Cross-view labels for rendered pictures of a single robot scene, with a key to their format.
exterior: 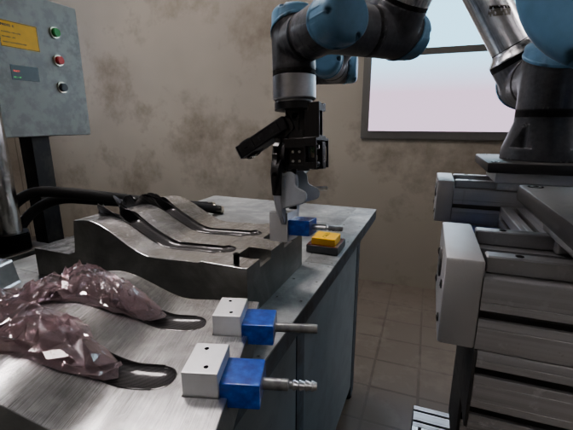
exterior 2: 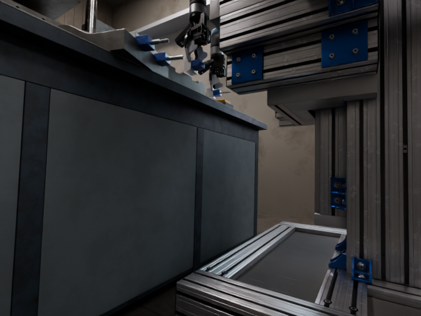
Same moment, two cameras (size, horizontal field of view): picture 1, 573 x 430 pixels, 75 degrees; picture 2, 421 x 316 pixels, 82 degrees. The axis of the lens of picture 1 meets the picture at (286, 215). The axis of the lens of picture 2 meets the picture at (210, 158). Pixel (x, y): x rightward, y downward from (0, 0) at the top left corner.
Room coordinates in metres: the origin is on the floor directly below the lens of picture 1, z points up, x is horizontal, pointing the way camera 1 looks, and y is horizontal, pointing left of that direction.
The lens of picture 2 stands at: (-0.32, -0.30, 0.49)
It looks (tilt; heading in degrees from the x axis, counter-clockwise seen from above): 3 degrees up; 12
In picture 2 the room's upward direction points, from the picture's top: 2 degrees clockwise
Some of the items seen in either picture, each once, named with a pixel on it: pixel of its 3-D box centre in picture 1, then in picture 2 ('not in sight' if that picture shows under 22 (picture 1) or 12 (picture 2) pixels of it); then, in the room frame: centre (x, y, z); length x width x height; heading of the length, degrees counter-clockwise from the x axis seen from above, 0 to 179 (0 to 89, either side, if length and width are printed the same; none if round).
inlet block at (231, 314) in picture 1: (267, 326); (165, 59); (0.44, 0.03, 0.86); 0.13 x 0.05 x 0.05; 85
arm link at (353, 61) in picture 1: (334, 67); not in sight; (1.01, -0.12, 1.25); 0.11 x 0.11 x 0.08; 75
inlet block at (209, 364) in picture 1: (252, 382); (148, 42); (0.33, 0.03, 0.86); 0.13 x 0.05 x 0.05; 85
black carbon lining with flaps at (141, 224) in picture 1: (173, 219); not in sight; (0.75, 0.23, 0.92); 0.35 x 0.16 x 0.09; 68
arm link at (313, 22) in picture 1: (336, 26); not in sight; (0.61, -0.07, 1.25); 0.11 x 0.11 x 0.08; 28
